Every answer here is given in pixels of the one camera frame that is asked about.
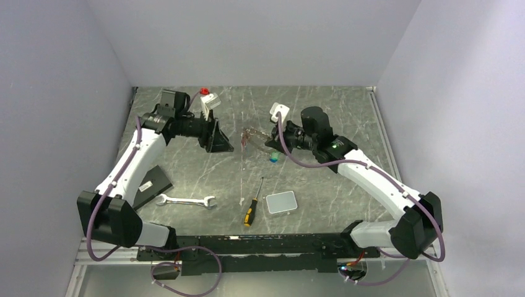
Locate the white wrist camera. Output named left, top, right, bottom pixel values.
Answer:
left=269, top=102, right=290, bottom=124
left=199, top=87, right=221, bottom=118

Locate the silver open-end wrench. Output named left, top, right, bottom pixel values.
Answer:
left=155, top=194, right=217, bottom=209

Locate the black square plate rear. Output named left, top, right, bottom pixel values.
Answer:
left=132, top=165, right=173, bottom=210

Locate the yellow black screwdriver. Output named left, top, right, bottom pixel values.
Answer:
left=243, top=177, right=264, bottom=226

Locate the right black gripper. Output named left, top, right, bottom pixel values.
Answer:
left=265, top=118, right=317, bottom=156

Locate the grey rectangular tin box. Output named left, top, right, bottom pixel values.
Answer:
left=266, top=191, right=298, bottom=214

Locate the aluminium extrusion rail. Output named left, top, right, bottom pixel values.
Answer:
left=74, top=238, right=139, bottom=265

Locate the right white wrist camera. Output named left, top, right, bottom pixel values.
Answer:
left=269, top=102, right=290, bottom=124

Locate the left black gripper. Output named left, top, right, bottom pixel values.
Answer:
left=176, top=108, right=234, bottom=153

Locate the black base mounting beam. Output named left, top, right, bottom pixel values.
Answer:
left=137, top=231, right=380, bottom=276

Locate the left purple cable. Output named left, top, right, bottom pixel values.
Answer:
left=85, top=90, right=223, bottom=297

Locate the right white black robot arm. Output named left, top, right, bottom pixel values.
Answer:
left=265, top=103, right=446, bottom=262

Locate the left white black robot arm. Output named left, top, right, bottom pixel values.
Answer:
left=77, top=88, right=233, bottom=260

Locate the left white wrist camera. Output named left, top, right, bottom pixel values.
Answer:
left=199, top=87, right=221, bottom=118

